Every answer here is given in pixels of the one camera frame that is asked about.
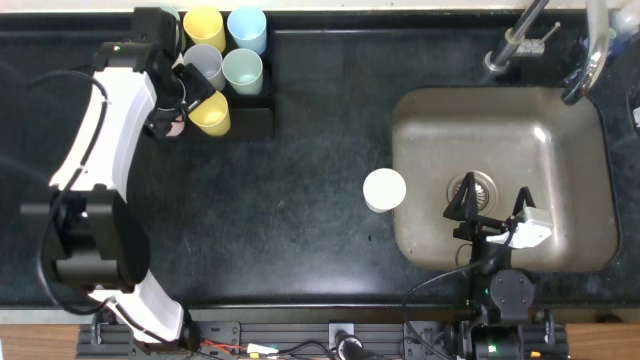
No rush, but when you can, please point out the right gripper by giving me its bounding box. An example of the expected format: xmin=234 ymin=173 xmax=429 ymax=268
xmin=442 ymin=170 xmax=538 ymax=243

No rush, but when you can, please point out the yellow cup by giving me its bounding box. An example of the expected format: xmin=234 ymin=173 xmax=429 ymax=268
xmin=187 ymin=90 xmax=232 ymax=138
xmin=182 ymin=5 xmax=227 ymax=54

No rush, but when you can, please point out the pink cup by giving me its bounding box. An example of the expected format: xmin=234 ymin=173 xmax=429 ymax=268
xmin=164 ymin=117 xmax=188 ymax=139

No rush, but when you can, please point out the steel sink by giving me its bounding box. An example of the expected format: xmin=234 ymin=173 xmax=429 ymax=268
xmin=391 ymin=87 xmax=621 ymax=274

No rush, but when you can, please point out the steel tap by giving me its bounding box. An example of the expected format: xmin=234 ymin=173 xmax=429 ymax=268
xmin=483 ymin=0 xmax=612 ymax=107

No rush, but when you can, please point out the blue soap bottle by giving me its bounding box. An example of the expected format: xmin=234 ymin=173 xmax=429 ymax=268
xmin=608 ymin=0 xmax=640 ymax=56

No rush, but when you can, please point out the black tray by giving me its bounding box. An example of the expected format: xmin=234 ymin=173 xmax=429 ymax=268
xmin=140 ymin=9 xmax=275 ymax=144

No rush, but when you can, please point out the green cup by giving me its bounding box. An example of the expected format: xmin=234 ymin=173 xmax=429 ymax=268
xmin=221 ymin=47 xmax=264 ymax=96
xmin=160 ymin=4 xmax=187 ymax=51

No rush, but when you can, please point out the blue cup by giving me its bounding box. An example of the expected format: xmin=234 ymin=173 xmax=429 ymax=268
xmin=226 ymin=5 xmax=268 ymax=56

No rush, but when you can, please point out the grey cup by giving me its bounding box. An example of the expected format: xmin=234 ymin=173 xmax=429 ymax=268
xmin=183 ymin=43 xmax=227 ymax=93

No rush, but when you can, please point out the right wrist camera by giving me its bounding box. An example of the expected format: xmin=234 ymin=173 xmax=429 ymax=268
xmin=485 ymin=206 xmax=555 ymax=250

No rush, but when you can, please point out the black cable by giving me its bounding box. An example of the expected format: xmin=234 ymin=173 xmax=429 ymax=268
xmin=402 ymin=227 xmax=519 ymax=360
xmin=24 ymin=68 xmax=112 ymax=317

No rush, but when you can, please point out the mounting rail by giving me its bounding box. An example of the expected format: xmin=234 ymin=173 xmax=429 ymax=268
xmin=74 ymin=307 xmax=571 ymax=360

